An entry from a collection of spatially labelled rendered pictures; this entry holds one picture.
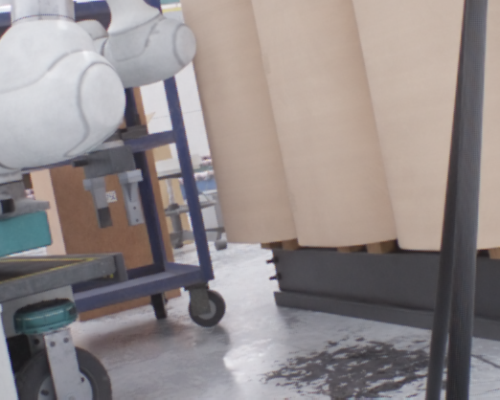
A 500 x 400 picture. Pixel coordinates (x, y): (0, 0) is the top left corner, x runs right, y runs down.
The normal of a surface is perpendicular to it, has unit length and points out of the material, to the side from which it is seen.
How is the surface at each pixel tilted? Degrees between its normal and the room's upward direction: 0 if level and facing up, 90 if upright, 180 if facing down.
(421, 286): 90
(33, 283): 90
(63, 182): 90
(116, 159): 90
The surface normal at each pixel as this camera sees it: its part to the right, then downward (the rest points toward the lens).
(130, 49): -0.40, 0.36
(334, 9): -0.19, 0.08
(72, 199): 0.42, -0.04
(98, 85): 0.88, 0.01
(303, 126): -0.89, 0.19
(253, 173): -0.54, 0.14
